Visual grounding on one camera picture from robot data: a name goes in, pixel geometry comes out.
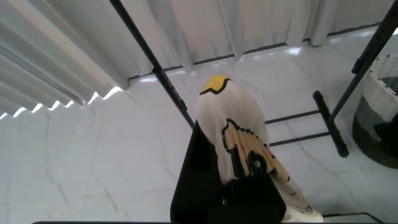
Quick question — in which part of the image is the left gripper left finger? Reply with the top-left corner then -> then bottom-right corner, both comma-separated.
170,121 -> 225,222

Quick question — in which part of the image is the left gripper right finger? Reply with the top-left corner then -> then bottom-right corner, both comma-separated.
224,174 -> 287,222

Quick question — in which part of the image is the cream printed garment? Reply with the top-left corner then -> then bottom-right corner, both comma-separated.
195,73 -> 324,223

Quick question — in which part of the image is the black clothes rack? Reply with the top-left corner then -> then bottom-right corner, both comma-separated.
108,0 -> 398,223

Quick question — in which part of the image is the white laundry basket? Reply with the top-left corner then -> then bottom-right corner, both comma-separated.
352,54 -> 398,170

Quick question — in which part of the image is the white curtain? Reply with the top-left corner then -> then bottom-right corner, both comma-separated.
0,0 -> 396,121

